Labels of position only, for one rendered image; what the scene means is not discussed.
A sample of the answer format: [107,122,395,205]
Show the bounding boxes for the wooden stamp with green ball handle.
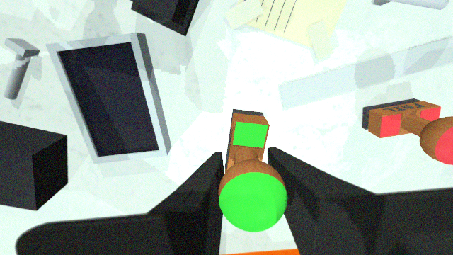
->
[219,109,287,232]

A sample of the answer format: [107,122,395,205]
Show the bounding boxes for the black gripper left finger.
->
[14,152,224,255]

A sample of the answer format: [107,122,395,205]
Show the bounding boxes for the cream paper card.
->
[224,0,347,60]

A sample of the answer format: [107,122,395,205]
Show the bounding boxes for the orange and red rubber stamp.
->
[362,98,453,165]

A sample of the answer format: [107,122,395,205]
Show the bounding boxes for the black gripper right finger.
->
[268,147,453,255]

